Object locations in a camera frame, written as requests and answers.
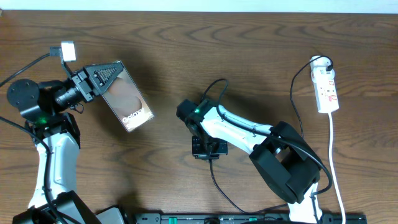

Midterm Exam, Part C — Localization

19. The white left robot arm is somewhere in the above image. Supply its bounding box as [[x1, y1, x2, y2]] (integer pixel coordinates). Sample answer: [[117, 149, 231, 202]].
[[7, 61, 127, 223]]

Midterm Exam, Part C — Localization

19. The white power strip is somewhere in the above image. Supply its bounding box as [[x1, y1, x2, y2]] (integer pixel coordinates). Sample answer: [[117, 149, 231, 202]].
[[310, 55, 340, 114]]

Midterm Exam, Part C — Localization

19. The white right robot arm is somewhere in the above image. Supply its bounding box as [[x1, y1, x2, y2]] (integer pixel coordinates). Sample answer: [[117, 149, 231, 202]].
[[176, 100, 325, 223]]

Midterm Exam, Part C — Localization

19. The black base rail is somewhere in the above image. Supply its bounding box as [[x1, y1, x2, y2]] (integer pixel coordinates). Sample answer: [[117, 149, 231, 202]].
[[133, 213, 368, 224]]

